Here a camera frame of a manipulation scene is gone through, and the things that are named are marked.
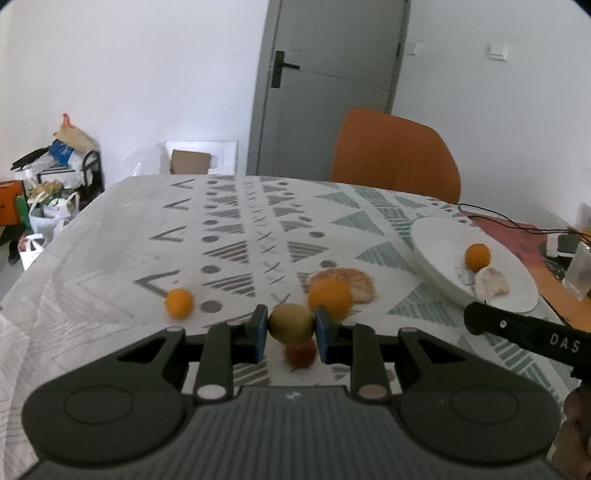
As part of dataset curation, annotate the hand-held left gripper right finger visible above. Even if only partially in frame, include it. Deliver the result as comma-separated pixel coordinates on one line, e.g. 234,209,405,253
314,308,467,401

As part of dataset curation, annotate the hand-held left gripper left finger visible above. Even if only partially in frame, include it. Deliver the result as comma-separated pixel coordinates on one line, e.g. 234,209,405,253
115,305,269,402

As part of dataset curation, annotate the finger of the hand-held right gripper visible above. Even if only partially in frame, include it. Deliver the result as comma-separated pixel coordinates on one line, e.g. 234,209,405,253
464,302,518,344

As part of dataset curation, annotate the red round fruit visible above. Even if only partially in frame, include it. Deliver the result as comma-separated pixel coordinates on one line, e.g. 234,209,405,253
285,339,319,370

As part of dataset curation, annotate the green kiwi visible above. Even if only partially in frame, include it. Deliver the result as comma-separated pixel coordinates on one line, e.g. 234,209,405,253
269,303,316,346

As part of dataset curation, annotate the white plate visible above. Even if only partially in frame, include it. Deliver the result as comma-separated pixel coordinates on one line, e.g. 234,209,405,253
410,217,540,313

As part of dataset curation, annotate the small orange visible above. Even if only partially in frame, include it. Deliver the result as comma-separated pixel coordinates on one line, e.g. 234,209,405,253
465,243,491,273
165,288,195,319

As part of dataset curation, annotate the person's right hand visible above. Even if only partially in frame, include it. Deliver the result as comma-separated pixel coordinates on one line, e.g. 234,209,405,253
549,387,591,480

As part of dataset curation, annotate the beige peeled fruit piece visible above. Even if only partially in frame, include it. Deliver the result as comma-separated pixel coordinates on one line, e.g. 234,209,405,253
475,267,511,298

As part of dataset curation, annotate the large orange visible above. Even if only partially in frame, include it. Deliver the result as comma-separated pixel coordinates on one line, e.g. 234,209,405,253
308,277,354,324

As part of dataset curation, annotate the round brown flat bread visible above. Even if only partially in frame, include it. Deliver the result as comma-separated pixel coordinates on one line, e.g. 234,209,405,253
305,268,377,305

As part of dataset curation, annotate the patterned white tablecloth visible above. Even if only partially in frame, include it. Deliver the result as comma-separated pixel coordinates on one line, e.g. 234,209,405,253
0,174,568,480

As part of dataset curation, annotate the white foam board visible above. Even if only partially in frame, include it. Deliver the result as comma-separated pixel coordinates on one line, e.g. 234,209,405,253
164,140,238,176

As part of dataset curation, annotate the brown cardboard piece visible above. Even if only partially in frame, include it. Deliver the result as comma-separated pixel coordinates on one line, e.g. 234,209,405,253
170,148,218,175

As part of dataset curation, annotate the orange chair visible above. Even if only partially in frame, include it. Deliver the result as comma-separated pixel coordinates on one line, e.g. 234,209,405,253
330,107,462,204

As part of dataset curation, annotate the clear plastic sheet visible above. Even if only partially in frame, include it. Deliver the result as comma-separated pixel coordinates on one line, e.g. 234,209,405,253
124,151,168,178

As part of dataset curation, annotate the black metal rack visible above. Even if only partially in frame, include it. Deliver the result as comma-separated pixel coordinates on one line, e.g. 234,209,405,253
14,150,105,204

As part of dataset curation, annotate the white plastic bag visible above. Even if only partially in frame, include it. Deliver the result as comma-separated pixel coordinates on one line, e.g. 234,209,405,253
18,191,80,273

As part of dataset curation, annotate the grey door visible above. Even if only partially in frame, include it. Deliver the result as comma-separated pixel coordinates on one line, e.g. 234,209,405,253
247,0,411,178

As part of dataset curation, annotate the blue and white bag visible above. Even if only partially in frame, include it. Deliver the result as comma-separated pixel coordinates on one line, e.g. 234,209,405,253
47,138,85,168

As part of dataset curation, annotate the brown paper bag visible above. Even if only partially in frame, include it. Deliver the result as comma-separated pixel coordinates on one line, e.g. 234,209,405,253
52,113,96,151

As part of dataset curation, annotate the orange box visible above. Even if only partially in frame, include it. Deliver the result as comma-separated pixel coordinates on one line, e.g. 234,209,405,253
0,181,25,227

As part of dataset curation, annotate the black cable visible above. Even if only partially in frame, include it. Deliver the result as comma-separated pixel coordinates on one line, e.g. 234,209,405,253
457,203,575,235

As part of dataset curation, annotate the black door handle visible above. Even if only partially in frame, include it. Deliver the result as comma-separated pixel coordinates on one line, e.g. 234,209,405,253
272,51,301,89

